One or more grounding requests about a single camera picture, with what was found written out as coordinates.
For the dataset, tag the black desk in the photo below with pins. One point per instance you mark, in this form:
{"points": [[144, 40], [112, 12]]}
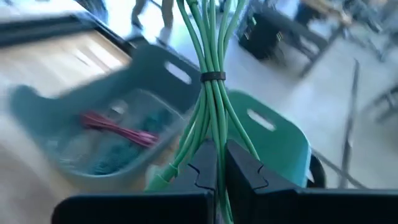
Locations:
{"points": [[264, 37]]}

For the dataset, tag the thin black metal pole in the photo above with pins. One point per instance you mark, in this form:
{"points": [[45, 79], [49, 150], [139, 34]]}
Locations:
{"points": [[349, 130]]}

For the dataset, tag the dark grey-green plastic bin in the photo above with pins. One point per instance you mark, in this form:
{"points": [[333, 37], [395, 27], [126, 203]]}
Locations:
{"points": [[146, 71]]}

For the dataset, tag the teal plastic bin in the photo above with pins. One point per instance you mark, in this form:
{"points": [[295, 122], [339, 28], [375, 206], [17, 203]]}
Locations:
{"points": [[280, 149]]}

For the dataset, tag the black table edge rail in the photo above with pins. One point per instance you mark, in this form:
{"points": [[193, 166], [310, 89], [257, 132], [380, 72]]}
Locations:
{"points": [[46, 29]]}

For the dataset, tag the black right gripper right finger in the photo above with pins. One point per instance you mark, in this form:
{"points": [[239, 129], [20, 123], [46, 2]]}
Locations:
{"points": [[295, 208]]}

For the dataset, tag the person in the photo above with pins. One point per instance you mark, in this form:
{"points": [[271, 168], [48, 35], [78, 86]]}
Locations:
{"points": [[166, 18]]}

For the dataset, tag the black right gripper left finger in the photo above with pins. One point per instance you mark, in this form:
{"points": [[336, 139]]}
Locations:
{"points": [[140, 208]]}

